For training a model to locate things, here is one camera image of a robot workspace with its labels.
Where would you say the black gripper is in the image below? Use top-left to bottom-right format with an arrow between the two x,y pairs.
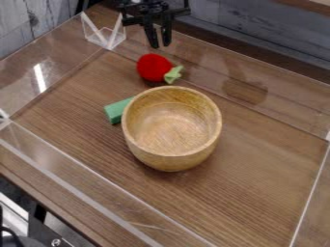
117,0 -> 191,48

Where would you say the clear acrylic tray wall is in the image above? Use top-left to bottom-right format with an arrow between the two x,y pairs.
0,15 -> 330,247

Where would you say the wooden bowl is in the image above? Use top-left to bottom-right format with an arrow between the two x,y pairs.
121,86 -> 223,172

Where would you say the clear acrylic corner bracket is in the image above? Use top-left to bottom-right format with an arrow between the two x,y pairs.
80,13 -> 126,50

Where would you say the green foam block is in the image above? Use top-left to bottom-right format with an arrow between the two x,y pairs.
102,97 -> 132,124

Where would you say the black cable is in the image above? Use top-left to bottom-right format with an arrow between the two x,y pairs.
0,206 -> 20,247

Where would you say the red plush strawberry toy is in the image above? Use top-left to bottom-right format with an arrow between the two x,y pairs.
136,53 -> 183,84

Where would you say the black metal table leg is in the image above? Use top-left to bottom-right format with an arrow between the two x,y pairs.
26,204 -> 73,247

